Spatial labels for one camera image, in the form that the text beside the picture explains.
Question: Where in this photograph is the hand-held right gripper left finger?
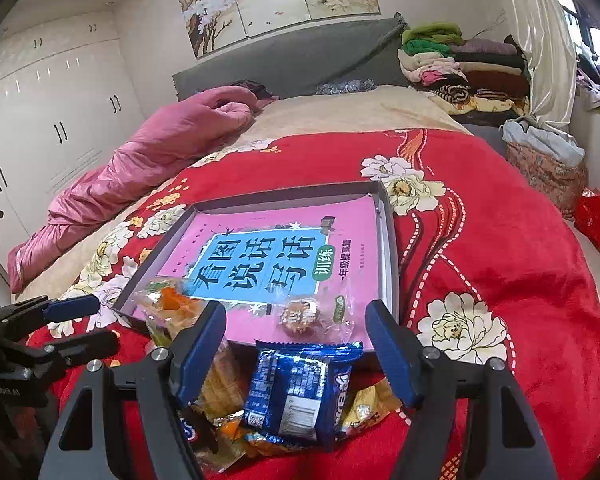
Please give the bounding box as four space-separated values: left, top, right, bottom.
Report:
39 301 228 480

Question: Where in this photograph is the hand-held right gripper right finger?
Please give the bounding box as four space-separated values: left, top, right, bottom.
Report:
364 299 563 480

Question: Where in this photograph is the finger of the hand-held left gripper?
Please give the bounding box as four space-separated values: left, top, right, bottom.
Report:
0 294 102 334
10 330 122 369

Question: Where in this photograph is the clear tan cake packet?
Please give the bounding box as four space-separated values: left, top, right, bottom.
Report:
200 340 253 421

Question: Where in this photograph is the clear green-label pastry packet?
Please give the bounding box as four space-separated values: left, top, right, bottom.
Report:
132 280 208 348

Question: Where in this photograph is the yellow and black snack packet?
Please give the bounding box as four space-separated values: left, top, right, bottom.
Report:
337 377 403 433

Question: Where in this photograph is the blue foil snack packet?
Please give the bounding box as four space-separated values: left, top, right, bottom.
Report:
242 341 365 453

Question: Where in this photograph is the grey cardboard box tray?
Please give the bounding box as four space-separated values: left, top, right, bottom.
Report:
112 180 401 348

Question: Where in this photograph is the clear-wrapped round pastry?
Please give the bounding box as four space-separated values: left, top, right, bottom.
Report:
267 292 356 341

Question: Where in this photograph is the pink and blue book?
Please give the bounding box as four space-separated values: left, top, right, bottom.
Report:
132 195 388 346

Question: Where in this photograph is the pink quilt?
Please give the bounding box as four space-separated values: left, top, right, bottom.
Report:
7 86 261 293

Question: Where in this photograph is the red floral blanket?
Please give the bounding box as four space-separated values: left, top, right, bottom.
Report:
25 127 600 480

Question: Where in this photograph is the white wardrobe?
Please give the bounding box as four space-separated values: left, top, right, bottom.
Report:
0 10 148 306

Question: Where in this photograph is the floral quilted bundle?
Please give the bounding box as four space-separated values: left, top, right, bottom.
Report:
505 142 588 221

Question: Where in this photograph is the beige bed sheet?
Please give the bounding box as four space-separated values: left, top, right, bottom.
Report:
12 84 473 306

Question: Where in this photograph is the red plastic bag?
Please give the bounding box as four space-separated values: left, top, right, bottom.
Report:
574 187 600 251

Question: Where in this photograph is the dark cloth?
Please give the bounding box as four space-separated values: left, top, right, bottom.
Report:
230 79 281 111

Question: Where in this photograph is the dark patterned pillow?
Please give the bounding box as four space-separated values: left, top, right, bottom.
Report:
316 78 377 96

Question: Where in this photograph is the pile of folded clothes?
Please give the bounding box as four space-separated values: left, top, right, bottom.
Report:
397 21 531 118

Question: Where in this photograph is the grey headboard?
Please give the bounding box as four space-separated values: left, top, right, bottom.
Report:
172 15 411 103

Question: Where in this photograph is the white blossom painting panel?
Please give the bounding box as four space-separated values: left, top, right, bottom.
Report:
172 0 251 60

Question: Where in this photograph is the cream satin curtain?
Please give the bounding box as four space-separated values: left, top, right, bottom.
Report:
500 0 578 133

